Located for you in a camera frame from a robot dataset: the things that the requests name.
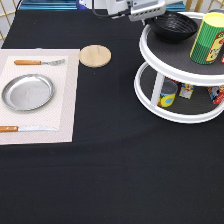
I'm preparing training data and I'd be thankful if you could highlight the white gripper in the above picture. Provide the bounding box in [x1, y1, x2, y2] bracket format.
[105, 0, 188, 23]

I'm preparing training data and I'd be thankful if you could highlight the black ribbed bowl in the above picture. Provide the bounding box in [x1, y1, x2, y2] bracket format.
[147, 11, 198, 43]

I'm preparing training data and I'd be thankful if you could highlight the white two-tier lazy Susan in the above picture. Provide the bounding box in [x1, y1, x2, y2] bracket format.
[133, 11, 224, 125]

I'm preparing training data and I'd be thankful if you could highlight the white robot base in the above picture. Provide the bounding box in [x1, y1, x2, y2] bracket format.
[78, 0, 106, 9]

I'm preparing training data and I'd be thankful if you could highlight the silver metal plate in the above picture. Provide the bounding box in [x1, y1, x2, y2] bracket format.
[2, 74, 55, 111]

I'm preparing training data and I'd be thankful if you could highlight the round wooden coaster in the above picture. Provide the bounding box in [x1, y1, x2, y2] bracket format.
[79, 45, 111, 68]

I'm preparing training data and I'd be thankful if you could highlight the green yellow cylindrical canister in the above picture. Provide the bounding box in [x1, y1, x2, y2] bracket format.
[190, 12, 224, 64]

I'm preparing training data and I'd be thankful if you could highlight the blue yellow can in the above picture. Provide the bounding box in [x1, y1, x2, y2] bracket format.
[158, 79, 178, 107]

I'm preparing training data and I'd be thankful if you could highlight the blue white food box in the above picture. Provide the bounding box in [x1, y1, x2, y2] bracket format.
[179, 83, 195, 99]

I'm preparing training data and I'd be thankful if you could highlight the red butter box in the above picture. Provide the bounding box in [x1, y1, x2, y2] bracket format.
[208, 85, 224, 104]

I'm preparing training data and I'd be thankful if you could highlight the beige woven placemat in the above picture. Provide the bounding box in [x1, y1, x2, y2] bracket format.
[0, 49, 79, 145]

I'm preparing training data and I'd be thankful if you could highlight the fork with wooden handle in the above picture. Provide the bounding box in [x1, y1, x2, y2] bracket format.
[14, 59, 65, 66]

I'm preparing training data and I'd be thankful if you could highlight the knife with wooden handle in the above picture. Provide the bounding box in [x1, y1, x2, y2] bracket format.
[0, 126, 57, 133]

